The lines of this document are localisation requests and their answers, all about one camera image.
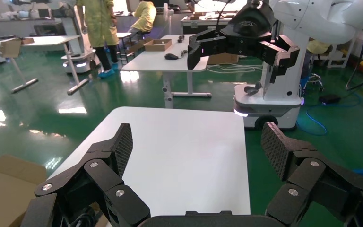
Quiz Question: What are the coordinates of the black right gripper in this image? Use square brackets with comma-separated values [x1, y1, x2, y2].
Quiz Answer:
[187, 3, 301, 85]

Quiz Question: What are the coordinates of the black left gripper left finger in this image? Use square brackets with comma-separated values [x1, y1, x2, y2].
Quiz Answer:
[20, 123, 151, 227]

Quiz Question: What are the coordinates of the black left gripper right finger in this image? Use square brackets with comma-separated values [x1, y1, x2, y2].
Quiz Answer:
[260, 122, 363, 227]

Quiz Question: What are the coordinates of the closed cardboard box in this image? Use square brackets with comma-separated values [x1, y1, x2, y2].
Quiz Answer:
[207, 52, 240, 65]

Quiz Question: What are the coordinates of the open cardboard box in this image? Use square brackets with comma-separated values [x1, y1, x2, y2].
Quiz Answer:
[0, 37, 35, 59]
[128, 37, 173, 54]

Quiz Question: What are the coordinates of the black equipment bench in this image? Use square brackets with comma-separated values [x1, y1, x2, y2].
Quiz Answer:
[180, 15, 234, 35]

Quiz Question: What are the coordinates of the round metal stool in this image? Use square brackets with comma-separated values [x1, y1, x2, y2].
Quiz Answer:
[306, 73, 325, 92]

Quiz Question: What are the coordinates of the black power adapter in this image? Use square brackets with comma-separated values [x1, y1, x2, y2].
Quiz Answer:
[318, 94, 342, 105]

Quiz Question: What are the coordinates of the white table with T-legs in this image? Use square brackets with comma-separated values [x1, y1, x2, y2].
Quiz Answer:
[121, 34, 213, 109]
[0, 35, 90, 96]

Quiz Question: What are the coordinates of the large brown cardboard carton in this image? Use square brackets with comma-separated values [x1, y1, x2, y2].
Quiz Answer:
[0, 149, 48, 227]

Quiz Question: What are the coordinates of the white coiled floor cable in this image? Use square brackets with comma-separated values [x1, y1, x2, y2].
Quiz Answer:
[206, 62, 264, 75]

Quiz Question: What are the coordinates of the blue floor cable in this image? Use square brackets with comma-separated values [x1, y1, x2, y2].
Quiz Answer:
[296, 91, 362, 136]

